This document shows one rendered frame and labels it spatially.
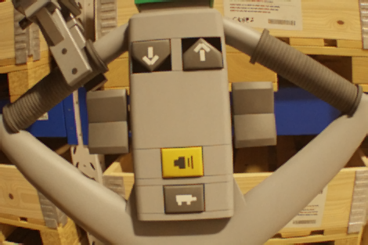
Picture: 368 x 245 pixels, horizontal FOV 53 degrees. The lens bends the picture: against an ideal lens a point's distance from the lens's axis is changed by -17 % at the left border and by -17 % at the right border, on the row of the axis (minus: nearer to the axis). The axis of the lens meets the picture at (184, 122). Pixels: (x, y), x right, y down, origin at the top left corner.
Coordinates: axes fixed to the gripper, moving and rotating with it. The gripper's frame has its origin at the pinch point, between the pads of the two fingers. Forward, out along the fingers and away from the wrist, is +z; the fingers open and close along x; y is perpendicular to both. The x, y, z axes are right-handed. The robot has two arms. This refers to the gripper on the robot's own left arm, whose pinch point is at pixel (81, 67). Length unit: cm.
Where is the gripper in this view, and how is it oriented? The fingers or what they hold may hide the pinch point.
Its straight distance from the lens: 44.1
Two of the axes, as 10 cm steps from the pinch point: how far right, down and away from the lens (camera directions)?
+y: -8.4, 5.4, 0.1
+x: -0.3, -0.3, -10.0
